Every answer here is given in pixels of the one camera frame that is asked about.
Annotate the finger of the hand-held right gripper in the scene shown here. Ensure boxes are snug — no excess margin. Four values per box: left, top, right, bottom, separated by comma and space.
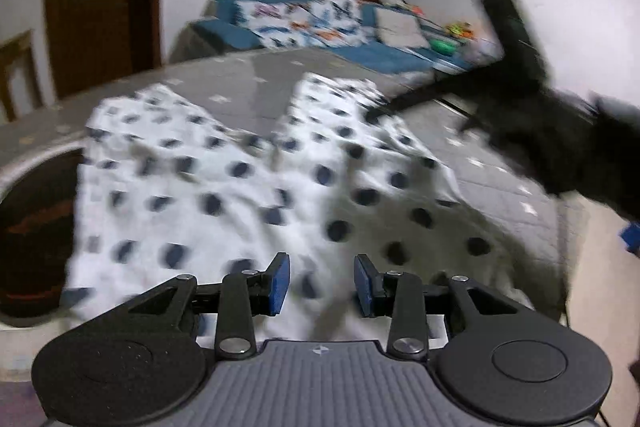
366, 74, 481, 124
474, 0, 548, 80

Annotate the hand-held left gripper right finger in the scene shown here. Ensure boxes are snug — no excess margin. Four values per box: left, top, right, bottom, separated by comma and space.
354, 254, 576, 360

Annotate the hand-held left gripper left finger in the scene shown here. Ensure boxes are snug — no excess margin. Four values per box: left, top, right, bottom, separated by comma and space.
65, 252, 291, 359

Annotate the white polka dot garment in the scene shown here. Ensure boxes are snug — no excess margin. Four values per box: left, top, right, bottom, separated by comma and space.
65, 72, 536, 343

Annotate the blue sofa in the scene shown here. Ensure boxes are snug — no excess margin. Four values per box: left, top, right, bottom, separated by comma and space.
170, 0, 501, 75

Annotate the grey pillow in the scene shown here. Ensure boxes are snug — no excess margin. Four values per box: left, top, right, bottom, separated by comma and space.
375, 9, 431, 50

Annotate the butterfly print pillow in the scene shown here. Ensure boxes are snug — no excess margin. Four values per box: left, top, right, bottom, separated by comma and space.
235, 0, 378, 52

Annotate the grey star-printed tablecloth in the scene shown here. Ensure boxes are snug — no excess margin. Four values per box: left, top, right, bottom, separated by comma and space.
0, 47, 571, 388

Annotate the round black induction cooktop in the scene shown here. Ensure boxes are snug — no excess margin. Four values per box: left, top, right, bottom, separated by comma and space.
0, 147, 86, 314

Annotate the brown wooden door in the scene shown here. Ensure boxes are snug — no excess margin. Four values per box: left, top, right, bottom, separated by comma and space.
45, 0, 168, 100

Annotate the wooden side table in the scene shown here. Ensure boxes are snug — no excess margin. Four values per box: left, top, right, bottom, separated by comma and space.
0, 29, 44, 122

